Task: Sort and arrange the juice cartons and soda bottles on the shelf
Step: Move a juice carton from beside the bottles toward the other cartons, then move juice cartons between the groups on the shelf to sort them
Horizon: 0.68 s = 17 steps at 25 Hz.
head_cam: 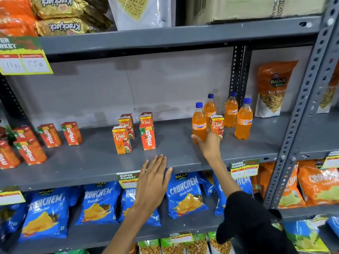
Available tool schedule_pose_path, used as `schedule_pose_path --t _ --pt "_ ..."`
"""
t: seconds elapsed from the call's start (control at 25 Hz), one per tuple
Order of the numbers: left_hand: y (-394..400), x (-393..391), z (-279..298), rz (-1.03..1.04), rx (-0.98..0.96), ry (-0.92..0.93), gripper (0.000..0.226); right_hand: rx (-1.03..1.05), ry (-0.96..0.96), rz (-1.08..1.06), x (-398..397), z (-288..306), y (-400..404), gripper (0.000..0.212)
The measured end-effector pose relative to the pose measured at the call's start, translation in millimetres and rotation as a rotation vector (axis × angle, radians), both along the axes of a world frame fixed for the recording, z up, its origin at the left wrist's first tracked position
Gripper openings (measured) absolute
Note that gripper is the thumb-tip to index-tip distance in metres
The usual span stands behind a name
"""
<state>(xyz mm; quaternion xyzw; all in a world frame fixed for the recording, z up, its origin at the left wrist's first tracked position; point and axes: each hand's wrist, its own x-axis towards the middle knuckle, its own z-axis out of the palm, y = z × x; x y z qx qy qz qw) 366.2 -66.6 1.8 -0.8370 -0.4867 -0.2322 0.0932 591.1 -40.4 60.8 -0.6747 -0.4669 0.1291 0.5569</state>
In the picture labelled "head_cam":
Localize person's right forearm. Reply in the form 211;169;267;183
209;156;298;254

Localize person's right hand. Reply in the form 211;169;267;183
191;127;222;163

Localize large yellow price tag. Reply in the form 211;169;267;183
0;36;54;76

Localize grey metal shelving rack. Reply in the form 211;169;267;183
0;0;339;254

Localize green peanut packet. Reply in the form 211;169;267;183
139;239;162;254
208;232;234;254
184;233;210;254
160;237;186;254

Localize orange chip packet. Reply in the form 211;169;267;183
298;160;339;206
251;174;262;195
258;161;307;209

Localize orange soda bottle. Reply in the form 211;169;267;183
204;94;217;125
234;98;254;141
224;92;239;128
192;102;207;143

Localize orange noodle snack pouch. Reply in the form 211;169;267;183
254;60;299;118
316;63;339;114

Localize small yellow price tag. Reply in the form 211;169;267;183
322;150;339;169
0;186;26;206
116;170;141;189
230;159;260;180
169;232;193;244

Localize brown cardboard box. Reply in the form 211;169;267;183
185;0;332;26

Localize blue and green chip packet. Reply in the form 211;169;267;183
283;219;331;254
326;216;339;238

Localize red mango drink carton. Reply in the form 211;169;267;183
0;140;21;170
37;123;62;148
12;126;37;143
61;122;83;146
139;123;156;151
13;140;48;166

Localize person's left hand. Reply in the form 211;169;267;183
134;155;173;212

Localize white noodle snack pouch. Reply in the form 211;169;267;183
107;0;173;31

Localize person's left forearm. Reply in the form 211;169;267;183
102;205;157;254

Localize row of blue chip packets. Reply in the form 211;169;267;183
0;170;254;243

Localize stack of orange snack packets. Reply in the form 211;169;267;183
0;0;38;37

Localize gold biscuit packet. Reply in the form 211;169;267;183
35;17;113;37
30;0;109;20

